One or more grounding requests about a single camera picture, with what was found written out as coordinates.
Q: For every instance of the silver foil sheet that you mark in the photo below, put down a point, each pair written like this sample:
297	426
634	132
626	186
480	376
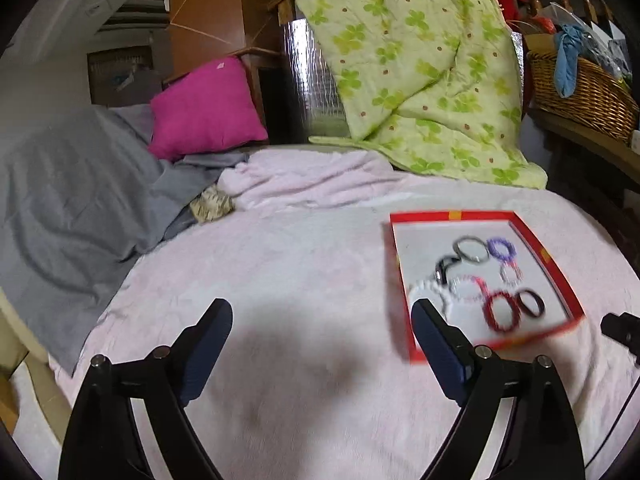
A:
312	85

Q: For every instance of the blue cloth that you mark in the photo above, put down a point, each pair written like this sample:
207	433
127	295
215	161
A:
567	65

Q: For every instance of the wooden shelf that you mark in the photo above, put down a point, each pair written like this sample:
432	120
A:
590	145

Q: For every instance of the wooden cabinet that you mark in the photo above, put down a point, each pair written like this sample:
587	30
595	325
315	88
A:
210	5

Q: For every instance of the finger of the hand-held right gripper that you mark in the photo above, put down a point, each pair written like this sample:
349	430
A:
622	327

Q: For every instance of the dark framed picture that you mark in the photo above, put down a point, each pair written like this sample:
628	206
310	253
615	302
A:
120	75

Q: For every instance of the magenta pillow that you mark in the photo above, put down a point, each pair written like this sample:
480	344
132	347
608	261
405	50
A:
205	110

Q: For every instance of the small patterned cloth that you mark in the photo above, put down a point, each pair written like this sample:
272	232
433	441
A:
212	205

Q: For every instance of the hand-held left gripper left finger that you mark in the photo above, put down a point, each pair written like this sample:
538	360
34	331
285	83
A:
205	355

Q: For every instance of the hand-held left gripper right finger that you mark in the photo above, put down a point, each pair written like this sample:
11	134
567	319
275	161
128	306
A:
440	355

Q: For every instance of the red shallow box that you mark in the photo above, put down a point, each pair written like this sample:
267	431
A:
415	240

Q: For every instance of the pale pink blanket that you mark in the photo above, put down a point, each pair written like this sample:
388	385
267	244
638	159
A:
300	260

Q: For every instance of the wicker basket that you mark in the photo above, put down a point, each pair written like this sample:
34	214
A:
585	95

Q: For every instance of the green floral quilt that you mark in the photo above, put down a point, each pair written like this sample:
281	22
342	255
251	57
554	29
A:
400	60

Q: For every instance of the grey blanket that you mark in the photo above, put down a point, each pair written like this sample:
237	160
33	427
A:
65	200

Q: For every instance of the white air conditioner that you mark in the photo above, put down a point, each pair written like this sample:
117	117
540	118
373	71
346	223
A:
125	15

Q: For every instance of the clear plastic bag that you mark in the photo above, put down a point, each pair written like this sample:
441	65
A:
600	45

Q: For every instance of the wooden bed frame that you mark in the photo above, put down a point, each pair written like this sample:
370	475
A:
35	385

